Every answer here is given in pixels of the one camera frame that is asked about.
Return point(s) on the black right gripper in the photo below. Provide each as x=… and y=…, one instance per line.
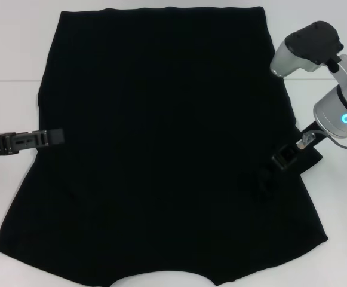
x=307, y=127

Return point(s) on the black shirt with FREE print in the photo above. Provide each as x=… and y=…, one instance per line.
x=161, y=134

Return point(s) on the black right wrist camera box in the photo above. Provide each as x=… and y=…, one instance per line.
x=285, y=157

